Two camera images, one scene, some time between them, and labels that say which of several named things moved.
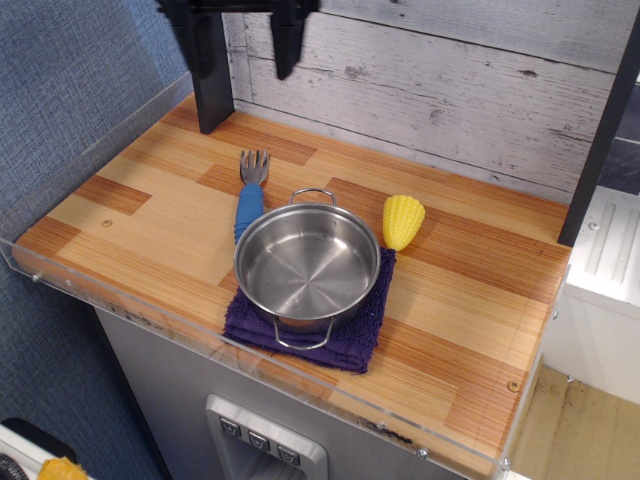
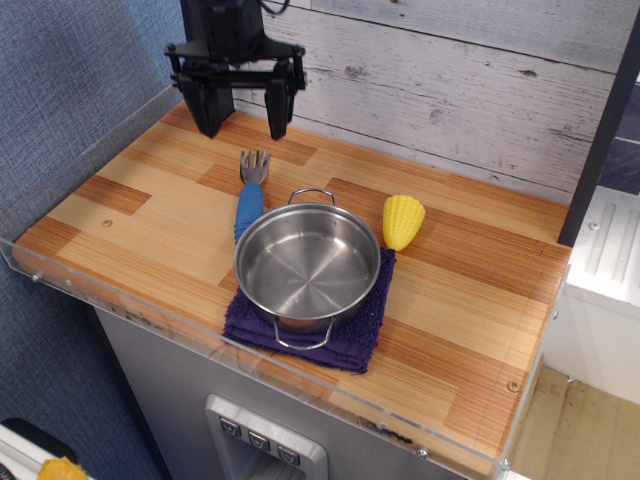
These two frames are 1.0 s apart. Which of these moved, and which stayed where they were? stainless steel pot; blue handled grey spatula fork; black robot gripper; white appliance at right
Moved: black robot gripper
Stayed: stainless steel pot; white appliance at right; blue handled grey spatula fork
